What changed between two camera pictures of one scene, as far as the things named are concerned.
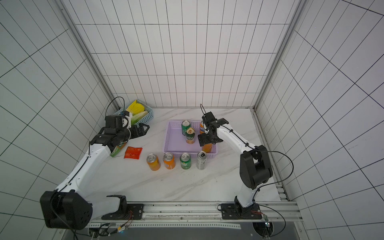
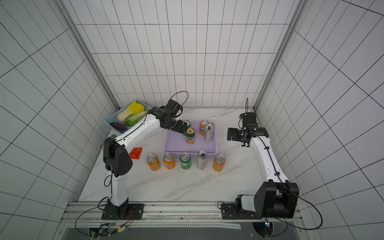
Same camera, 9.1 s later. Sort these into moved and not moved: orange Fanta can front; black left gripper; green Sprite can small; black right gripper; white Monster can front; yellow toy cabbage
Moved: black right gripper; black left gripper
Not moved: yellow toy cabbage; green Sprite can small; white Monster can front; orange Fanta can front
